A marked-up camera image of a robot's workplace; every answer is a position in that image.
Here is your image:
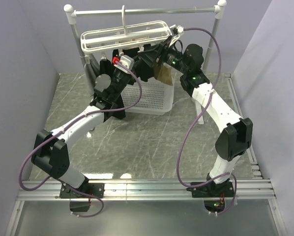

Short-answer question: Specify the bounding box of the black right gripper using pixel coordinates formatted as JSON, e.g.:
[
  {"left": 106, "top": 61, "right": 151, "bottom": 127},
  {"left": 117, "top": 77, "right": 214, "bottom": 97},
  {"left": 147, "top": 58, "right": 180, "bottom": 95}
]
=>
[{"left": 137, "top": 36, "right": 188, "bottom": 75}]

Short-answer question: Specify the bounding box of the black underwear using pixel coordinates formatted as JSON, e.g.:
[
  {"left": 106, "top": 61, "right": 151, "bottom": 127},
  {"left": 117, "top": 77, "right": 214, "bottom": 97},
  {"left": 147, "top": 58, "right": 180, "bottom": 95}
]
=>
[
  {"left": 99, "top": 58, "right": 126, "bottom": 82},
  {"left": 112, "top": 44, "right": 155, "bottom": 82}
]

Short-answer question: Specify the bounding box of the white clip hanger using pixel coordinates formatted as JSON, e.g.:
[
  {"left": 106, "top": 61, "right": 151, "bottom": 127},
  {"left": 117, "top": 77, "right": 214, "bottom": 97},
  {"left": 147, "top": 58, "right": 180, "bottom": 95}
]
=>
[{"left": 80, "top": 6, "right": 172, "bottom": 54}]

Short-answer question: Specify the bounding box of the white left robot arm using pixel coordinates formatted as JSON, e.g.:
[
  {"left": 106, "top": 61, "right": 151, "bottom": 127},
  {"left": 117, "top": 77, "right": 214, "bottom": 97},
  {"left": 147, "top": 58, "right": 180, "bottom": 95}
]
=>
[{"left": 27, "top": 60, "right": 141, "bottom": 198}]

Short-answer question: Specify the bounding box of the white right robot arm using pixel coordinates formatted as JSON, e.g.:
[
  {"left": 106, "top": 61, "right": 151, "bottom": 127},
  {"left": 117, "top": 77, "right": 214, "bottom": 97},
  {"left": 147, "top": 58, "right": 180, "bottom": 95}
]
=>
[{"left": 138, "top": 43, "right": 253, "bottom": 197}]

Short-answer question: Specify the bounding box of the hanging black underwear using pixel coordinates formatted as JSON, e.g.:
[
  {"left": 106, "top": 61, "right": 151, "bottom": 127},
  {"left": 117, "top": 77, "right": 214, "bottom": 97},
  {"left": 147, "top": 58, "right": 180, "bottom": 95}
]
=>
[{"left": 112, "top": 44, "right": 155, "bottom": 82}]

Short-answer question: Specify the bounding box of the hanging beige underwear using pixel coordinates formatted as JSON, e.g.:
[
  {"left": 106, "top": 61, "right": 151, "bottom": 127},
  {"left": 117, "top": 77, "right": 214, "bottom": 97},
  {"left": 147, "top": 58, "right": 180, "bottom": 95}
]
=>
[{"left": 153, "top": 64, "right": 173, "bottom": 86}]

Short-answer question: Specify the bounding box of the hanging grey underwear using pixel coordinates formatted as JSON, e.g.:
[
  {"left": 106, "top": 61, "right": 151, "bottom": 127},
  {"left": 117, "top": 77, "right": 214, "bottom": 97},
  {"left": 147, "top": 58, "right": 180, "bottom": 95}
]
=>
[{"left": 84, "top": 54, "right": 100, "bottom": 93}]

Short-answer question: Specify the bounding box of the white perforated plastic basket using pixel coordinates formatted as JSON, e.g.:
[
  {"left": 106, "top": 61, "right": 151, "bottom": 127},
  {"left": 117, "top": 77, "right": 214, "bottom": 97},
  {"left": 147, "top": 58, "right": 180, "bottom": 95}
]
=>
[{"left": 121, "top": 78, "right": 174, "bottom": 116}]

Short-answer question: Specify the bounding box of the white metal drying rack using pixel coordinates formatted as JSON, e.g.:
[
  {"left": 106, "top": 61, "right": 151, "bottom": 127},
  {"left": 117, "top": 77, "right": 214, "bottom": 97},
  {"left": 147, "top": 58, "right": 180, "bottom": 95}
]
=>
[{"left": 63, "top": 0, "right": 228, "bottom": 131}]

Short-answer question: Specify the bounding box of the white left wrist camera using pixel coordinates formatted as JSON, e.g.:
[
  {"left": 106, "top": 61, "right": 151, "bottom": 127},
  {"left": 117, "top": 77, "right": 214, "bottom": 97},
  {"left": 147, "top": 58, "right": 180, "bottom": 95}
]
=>
[{"left": 112, "top": 55, "right": 135, "bottom": 74}]

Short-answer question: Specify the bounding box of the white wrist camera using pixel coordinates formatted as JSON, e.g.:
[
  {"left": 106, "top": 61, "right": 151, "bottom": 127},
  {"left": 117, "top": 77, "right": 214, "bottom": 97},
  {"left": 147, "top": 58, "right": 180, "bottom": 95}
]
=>
[
  {"left": 112, "top": 55, "right": 135, "bottom": 74},
  {"left": 169, "top": 25, "right": 184, "bottom": 44}
]

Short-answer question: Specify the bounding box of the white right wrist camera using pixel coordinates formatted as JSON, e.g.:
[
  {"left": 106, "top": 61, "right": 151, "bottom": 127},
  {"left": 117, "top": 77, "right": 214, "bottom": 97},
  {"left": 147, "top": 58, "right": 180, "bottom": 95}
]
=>
[{"left": 169, "top": 25, "right": 184, "bottom": 44}]

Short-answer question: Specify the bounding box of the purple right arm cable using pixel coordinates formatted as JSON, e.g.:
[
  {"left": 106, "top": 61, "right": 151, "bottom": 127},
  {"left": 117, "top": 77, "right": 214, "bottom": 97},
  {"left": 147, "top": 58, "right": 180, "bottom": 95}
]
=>
[{"left": 176, "top": 27, "right": 237, "bottom": 217}]

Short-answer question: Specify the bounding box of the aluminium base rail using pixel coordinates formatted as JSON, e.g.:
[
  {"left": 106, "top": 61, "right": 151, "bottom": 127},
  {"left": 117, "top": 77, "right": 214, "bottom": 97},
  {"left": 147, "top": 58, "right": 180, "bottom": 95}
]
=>
[{"left": 16, "top": 179, "right": 276, "bottom": 201}]

